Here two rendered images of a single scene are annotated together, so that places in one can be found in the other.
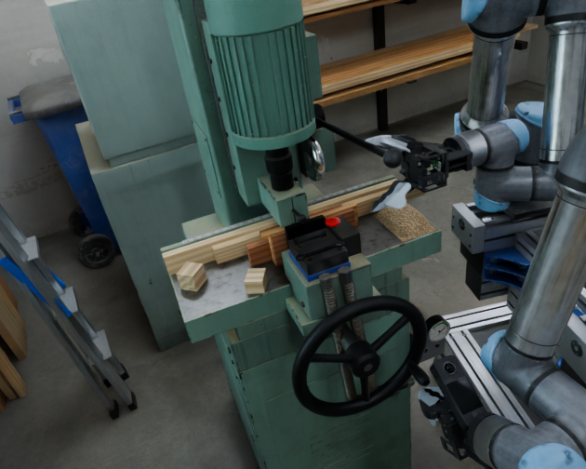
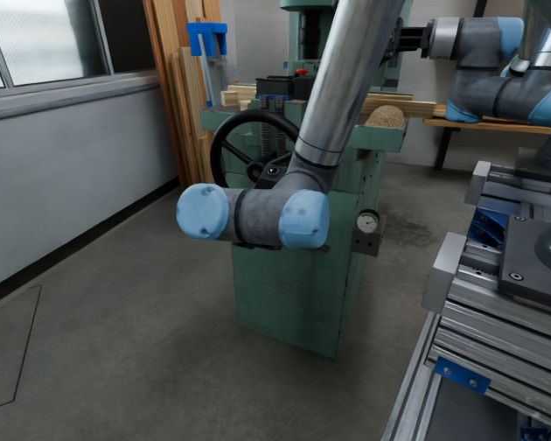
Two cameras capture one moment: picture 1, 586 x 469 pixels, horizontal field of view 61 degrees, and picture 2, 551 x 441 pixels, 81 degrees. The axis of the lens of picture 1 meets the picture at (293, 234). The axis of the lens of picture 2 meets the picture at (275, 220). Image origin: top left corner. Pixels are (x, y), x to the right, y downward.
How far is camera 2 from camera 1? 77 cm
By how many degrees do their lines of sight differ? 34
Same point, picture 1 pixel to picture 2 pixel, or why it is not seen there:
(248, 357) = (232, 163)
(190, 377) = not seen: hidden behind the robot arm
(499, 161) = (470, 56)
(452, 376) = (269, 176)
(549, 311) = (313, 98)
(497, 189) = (461, 92)
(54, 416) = not seen: hidden behind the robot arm
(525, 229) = (534, 202)
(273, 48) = not seen: outside the picture
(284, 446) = (244, 252)
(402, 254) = (359, 136)
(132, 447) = (222, 243)
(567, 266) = (332, 38)
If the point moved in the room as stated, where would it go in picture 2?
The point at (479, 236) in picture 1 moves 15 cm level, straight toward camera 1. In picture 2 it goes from (476, 186) to (436, 196)
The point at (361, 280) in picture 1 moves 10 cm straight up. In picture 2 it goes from (292, 116) to (293, 71)
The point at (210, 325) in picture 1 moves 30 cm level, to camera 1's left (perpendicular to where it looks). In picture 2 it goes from (212, 121) to (157, 108)
